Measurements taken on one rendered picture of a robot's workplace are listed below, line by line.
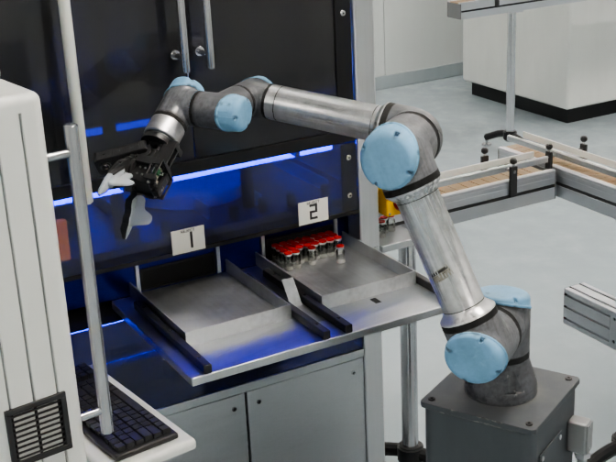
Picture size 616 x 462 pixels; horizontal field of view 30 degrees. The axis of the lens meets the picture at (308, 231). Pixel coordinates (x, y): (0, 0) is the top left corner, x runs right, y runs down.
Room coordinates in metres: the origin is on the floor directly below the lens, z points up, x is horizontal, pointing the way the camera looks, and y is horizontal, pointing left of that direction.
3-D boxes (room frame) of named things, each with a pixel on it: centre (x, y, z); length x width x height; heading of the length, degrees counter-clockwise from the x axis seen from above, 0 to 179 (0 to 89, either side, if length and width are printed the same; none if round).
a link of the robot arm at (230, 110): (2.31, 0.16, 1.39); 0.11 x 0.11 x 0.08; 64
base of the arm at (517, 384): (2.17, -0.39, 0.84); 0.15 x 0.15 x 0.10
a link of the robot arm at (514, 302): (2.16, -0.39, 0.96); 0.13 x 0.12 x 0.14; 154
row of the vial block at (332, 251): (2.73, -0.01, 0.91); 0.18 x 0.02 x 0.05; 118
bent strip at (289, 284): (2.42, 0.02, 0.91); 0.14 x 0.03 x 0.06; 29
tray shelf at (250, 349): (2.49, 0.06, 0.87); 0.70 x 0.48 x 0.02; 118
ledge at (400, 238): (2.90, -0.22, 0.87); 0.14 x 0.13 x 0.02; 28
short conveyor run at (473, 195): (3.11, -0.41, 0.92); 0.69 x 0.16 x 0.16; 118
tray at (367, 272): (2.63, -0.06, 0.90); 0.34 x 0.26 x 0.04; 28
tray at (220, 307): (2.47, 0.24, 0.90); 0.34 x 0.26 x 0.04; 28
